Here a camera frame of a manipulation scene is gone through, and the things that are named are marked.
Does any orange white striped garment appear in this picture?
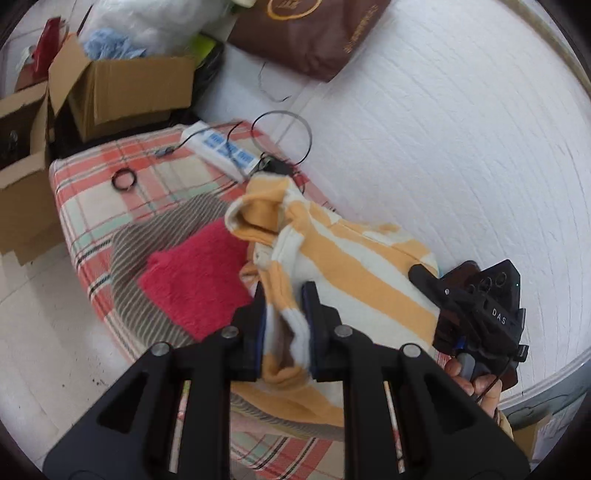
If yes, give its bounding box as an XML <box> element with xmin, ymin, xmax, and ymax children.
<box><xmin>224</xmin><ymin>173</ymin><xmax>440</xmax><ymax>427</ymax></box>

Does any person's right hand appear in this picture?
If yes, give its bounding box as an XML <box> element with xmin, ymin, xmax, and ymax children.
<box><xmin>445</xmin><ymin>359</ymin><xmax>502</xmax><ymax>417</ymax></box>

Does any red fluffy garment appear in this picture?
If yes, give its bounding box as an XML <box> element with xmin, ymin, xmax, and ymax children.
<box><xmin>138</xmin><ymin>219</ymin><xmax>252</xmax><ymax>341</ymax></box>

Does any brown striped garment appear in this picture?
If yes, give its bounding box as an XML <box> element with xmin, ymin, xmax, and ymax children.
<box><xmin>109</xmin><ymin>193</ymin><xmax>346</xmax><ymax>444</ymax></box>

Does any red plaid bed sheet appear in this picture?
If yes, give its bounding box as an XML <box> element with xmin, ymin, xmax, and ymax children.
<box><xmin>49</xmin><ymin>126</ymin><xmax>345</xmax><ymax>479</ymax></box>

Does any white power strip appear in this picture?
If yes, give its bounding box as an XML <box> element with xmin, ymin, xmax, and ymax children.
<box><xmin>180</xmin><ymin>121</ymin><xmax>259</xmax><ymax>183</ymax></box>

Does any brown paper bag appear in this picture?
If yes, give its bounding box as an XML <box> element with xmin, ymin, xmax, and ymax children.
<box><xmin>228</xmin><ymin>0</ymin><xmax>390</xmax><ymax>83</ymax></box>

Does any open cardboard box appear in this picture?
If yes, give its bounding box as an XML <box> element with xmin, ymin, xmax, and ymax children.
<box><xmin>48</xmin><ymin>36</ymin><xmax>195</xmax><ymax>143</ymax></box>

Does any light blue cloth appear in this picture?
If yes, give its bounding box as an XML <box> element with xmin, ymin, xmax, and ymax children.
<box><xmin>83</xmin><ymin>28</ymin><xmax>146</xmax><ymax>61</ymax></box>

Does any white plastic bag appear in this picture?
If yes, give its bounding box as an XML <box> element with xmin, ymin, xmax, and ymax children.
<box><xmin>79</xmin><ymin>0</ymin><xmax>229</xmax><ymax>57</ymax></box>

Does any black looped cable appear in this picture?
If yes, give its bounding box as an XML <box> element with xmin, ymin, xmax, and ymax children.
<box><xmin>225</xmin><ymin>110</ymin><xmax>315</xmax><ymax>195</ymax></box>

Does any black ring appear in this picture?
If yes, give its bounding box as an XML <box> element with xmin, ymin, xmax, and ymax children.
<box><xmin>110</xmin><ymin>168</ymin><xmax>139</xmax><ymax>192</ymax></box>

